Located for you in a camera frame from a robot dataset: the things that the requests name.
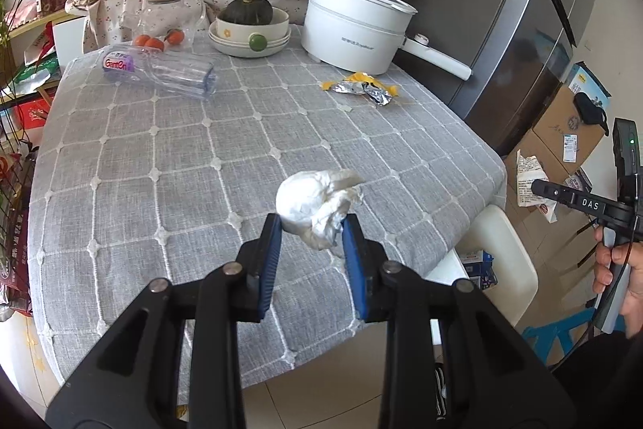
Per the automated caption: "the yellow foil wrapper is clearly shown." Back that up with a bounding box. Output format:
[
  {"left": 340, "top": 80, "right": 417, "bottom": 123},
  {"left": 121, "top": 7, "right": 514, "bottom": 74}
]
[{"left": 320, "top": 72, "right": 399, "bottom": 106}]

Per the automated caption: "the dark green pumpkin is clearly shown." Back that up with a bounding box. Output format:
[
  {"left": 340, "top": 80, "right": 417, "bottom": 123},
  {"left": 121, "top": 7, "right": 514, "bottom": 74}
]
[{"left": 218, "top": 0, "right": 274, "bottom": 26}]

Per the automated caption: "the white printed wrapper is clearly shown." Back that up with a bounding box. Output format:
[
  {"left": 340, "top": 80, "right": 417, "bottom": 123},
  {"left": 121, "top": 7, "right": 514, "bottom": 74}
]
[{"left": 515, "top": 149, "right": 559, "bottom": 224}]

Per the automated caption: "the right hand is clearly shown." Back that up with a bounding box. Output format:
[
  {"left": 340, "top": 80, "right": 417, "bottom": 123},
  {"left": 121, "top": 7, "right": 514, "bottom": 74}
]
[{"left": 593, "top": 226, "right": 643, "bottom": 339}]

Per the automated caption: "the grey checked tablecloth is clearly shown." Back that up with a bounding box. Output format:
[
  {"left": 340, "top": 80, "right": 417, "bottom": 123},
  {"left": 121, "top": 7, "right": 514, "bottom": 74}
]
[{"left": 29, "top": 39, "right": 507, "bottom": 380}]

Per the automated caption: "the cardboard box stack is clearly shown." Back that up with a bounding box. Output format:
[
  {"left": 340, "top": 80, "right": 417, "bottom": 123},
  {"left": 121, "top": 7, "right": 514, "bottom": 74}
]
[{"left": 505, "top": 61, "right": 610, "bottom": 191}]

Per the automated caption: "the white trash bin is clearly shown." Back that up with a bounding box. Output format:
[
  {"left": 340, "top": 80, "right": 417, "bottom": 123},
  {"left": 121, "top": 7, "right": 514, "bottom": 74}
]
[{"left": 427, "top": 205, "right": 539, "bottom": 326}]

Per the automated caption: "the white tissue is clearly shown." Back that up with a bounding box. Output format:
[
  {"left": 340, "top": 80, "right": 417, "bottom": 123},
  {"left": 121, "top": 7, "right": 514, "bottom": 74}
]
[{"left": 276, "top": 169, "right": 364, "bottom": 250}]

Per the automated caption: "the cream bowl with plates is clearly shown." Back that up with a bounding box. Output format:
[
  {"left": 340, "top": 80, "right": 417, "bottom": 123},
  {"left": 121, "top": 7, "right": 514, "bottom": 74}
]
[{"left": 208, "top": 8, "right": 291, "bottom": 59}]

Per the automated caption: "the white electric cooking pot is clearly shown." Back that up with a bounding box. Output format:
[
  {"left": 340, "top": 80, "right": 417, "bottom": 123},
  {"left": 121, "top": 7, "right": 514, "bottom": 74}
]
[{"left": 301, "top": 0, "right": 472, "bottom": 80}]

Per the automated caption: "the dark blue carton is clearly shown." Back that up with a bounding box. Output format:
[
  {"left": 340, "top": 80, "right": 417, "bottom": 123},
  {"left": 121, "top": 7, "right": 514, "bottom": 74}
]
[{"left": 459, "top": 249, "right": 498, "bottom": 291}]

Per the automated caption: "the grey refrigerator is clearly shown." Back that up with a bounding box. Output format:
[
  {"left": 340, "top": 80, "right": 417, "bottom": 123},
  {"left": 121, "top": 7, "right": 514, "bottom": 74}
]
[{"left": 395, "top": 0, "right": 595, "bottom": 156}]

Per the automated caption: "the clear plastic bottle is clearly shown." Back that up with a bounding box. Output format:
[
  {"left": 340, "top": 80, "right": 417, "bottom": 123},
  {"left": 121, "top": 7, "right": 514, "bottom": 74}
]
[{"left": 99, "top": 45, "right": 217, "bottom": 99}]

